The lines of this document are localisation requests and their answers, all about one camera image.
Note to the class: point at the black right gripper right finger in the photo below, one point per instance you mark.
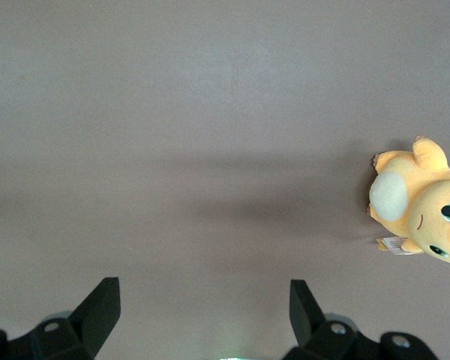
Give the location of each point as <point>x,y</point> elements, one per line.
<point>307,326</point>

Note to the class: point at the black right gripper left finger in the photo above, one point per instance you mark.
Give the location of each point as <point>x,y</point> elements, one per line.
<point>93,318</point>

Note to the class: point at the orange plush toy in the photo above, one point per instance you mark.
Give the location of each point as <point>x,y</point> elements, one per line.
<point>423,195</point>

